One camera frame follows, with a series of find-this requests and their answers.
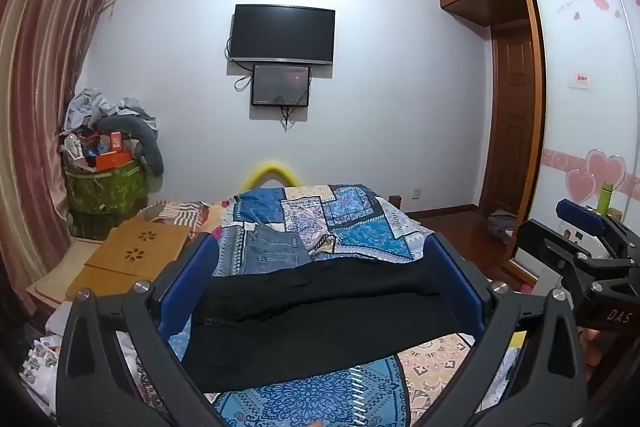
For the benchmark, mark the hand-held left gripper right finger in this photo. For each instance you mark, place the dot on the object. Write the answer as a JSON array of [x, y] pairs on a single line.
[[455, 287]]

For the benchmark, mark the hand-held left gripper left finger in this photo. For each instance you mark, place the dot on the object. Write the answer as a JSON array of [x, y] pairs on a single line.
[[187, 279]]

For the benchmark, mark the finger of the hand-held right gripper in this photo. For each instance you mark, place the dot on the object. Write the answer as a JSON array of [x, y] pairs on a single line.
[[582, 213], [555, 242]]

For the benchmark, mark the black pants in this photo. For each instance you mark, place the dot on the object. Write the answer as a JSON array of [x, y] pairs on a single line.
[[300, 322]]

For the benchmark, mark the green bottle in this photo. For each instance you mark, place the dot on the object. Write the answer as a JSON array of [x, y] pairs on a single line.
[[604, 197]]

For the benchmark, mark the grey cloth on floor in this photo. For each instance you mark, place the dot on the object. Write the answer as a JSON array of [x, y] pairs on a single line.
[[500, 224]]

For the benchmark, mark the bamboo lap table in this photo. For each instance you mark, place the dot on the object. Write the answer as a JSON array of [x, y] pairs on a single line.
[[132, 249]]

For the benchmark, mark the striped pink blanket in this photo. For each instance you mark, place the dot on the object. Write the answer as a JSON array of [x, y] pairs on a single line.
[[180, 212]]

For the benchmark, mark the blue jeans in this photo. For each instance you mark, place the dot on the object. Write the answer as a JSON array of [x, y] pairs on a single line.
[[275, 252]]

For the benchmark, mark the green fabric laundry basket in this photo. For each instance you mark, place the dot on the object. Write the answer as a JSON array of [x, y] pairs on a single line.
[[107, 192]]

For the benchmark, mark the brown wooden door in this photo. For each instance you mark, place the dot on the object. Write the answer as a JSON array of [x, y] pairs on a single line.
[[510, 117]]

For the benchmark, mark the blue patchwork bedspread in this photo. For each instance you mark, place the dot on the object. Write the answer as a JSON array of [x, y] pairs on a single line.
[[350, 217]]

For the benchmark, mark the wooden wardrobe with heart print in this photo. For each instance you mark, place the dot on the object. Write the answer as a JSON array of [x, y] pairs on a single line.
[[575, 82]]

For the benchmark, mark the beige bench cushion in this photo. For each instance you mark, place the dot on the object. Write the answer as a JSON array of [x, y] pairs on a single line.
[[55, 277]]

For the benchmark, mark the orange box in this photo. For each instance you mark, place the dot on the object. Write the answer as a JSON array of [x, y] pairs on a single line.
[[112, 159]]

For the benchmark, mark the grey plush cushion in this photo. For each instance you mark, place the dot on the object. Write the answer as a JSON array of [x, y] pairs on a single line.
[[145, 139]]

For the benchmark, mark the pile of grey clothes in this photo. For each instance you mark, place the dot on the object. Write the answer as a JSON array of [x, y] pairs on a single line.
[[97, 107]]

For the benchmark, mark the striped pink curtain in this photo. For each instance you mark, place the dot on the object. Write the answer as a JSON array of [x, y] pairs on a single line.
[[35, 97]]

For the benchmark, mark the small black wall monitor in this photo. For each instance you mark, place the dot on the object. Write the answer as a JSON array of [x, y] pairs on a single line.
[[280, 84]]

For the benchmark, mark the wall-mounted black television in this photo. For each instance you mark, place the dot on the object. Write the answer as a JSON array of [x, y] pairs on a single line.
[[282, 32]]

